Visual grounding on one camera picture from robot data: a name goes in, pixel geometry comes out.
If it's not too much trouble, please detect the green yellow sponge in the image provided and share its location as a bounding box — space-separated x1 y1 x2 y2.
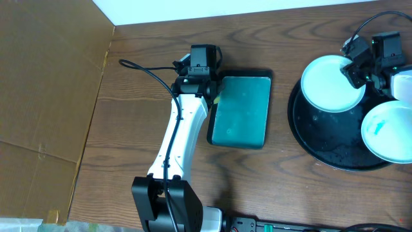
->
213 95 220 104

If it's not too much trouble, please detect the brown cardboard sheet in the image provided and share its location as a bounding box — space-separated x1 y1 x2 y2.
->
1 0 114 224

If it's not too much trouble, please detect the mint green plate right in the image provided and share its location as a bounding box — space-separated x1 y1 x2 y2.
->
361 101 411 164

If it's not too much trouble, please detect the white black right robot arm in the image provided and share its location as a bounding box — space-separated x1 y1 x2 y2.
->
341 32 411 102

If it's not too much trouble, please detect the mint green plate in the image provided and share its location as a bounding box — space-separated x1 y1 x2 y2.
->
301 55 366 113
361 101 411 164

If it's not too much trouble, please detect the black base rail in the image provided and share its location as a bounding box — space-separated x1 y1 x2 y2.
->
221 215 411 232

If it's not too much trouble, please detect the round black serving tray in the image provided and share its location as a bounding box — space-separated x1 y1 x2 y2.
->
287 81 392 171

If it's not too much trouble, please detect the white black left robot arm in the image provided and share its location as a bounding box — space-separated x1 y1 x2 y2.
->
120 44 224 232

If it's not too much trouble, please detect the mint green plate top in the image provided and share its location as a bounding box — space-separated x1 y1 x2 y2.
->
301 55 366 113

